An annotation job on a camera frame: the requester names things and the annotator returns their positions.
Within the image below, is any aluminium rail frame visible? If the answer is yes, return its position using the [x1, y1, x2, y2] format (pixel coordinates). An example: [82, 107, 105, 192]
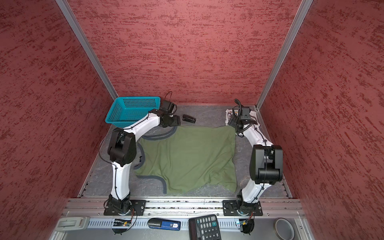
[50, 197, 315, 240]

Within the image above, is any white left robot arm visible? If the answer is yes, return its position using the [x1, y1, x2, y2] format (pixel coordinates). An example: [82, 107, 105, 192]
[106, 100, 181, 216]

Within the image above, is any green tank top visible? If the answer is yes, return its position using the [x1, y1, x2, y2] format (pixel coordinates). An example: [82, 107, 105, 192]
[134, 126, 237, 194]

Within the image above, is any small black stapler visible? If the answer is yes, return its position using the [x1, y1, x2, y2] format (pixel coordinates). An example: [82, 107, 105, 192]
[183, 115, 196, 124]

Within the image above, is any blue black handheld device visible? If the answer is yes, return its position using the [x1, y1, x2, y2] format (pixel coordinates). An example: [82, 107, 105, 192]
[148, 218, 181, 231]

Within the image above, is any grey metal corner post right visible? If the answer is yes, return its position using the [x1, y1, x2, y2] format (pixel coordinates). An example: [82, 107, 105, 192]
[255, 0, 313, 112]

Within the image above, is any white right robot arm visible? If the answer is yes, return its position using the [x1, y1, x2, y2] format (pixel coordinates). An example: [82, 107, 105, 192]
[226, 107, 283, 216]

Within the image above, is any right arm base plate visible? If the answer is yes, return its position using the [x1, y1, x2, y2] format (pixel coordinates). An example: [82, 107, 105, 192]
[222, 200, 263, 217]

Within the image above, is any white tank top navy trim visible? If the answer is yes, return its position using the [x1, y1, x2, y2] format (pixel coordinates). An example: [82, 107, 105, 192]
[224, 108, 261, 133]

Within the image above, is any small circuit board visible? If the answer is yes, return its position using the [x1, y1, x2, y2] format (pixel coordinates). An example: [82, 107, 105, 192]
[113, 219, 132, 228]
[239, 219, 255, 235]

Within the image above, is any grey metal corner post left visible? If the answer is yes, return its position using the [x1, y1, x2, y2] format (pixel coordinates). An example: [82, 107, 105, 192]
[55, 0, 118, 100]

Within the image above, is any grey tape roll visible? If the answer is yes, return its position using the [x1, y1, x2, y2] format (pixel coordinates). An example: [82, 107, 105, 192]
[274, 218, 295, 240]

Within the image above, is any teal plastic laundry basket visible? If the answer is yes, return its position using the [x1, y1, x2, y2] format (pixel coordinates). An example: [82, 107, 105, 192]
[105, 97, 161, 128]

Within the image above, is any grey metal corner post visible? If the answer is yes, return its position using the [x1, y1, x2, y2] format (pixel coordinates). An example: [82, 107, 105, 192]
[255, 0, 313, 112]
[55, 0, 118, 100]

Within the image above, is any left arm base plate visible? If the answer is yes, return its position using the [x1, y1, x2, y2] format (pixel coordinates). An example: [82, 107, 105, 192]
[104, 198, 147, 216]

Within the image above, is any right small circuit board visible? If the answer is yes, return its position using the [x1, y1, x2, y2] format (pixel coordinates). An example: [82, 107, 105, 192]
[239, 219, 255, 235]

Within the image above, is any black calculator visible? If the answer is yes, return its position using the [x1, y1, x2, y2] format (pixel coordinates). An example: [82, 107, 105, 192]
[188, 215, 222, 240]

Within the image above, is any left small circuit board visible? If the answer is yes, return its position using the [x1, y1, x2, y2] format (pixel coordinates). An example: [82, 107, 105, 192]
[113, 219, 132, 228]

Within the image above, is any grey plastic handle block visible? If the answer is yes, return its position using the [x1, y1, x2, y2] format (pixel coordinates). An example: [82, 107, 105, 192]
[55, 217, 91, 232]

